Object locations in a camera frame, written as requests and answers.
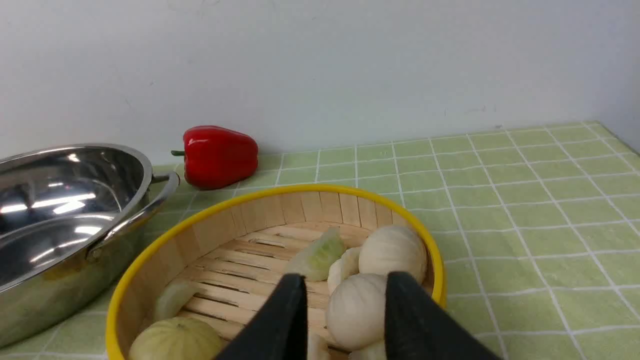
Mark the stainless steel pot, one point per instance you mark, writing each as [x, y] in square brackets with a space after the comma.
[72, 219]

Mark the red bell pepper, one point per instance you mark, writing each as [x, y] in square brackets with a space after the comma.
[215, 157]

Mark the green checkered tablecloth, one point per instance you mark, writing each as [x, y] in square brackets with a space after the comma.
[538, 228]

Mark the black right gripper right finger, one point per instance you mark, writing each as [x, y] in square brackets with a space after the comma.
[417, 328]

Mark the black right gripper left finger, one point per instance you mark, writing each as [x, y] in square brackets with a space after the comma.
[279, 330]

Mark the green round bun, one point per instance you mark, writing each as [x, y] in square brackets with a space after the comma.
[177, 338]

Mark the white dumpling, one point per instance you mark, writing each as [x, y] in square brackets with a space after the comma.
[343, 268]

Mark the white round bun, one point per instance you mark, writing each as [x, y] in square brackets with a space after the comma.
[355, 314]
[393, 248]

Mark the pale green dumpling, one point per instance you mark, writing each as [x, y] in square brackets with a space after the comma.
[177, 293]

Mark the yellow rimmed bamboo steamer basket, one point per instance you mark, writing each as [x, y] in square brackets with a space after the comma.
[237, 250]

